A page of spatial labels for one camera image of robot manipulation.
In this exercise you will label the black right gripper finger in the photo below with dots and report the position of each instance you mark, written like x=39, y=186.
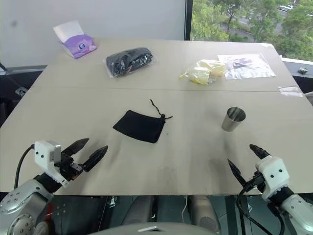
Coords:
x=236, y=172
x=259, y=150

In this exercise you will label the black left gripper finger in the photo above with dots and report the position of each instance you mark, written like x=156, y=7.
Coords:
x=96, y=156
x=77, y=145

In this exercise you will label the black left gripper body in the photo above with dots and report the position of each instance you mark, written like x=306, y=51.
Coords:
x=69, y=169

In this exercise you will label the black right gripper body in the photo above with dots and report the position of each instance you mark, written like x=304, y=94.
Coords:
x=256, y=182

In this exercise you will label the yellow plastic bag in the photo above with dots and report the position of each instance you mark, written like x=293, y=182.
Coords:
x=203, y=72

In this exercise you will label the stainless steel cup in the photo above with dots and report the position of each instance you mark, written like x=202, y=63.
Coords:
x=233, y=118

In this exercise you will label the grey rounded robot leg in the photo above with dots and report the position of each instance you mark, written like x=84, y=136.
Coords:
x=204, y=210
x=138, y=208

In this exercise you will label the clear printed plastic sleeve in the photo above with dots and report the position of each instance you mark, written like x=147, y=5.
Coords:
x=247, y=66

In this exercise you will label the grey robot torso top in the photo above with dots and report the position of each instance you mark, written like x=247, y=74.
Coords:
x=151, y=228

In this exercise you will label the purple tissue pack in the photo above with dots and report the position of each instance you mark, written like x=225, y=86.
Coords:
x=77, y=41

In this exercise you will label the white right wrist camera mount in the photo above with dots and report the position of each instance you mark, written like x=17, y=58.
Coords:
x=272, y=172

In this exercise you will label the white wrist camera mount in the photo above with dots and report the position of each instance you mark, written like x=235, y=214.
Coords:
x=45, y=156
x=272, y=172

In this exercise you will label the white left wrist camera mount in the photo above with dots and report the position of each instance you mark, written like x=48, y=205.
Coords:
x=45, y=156

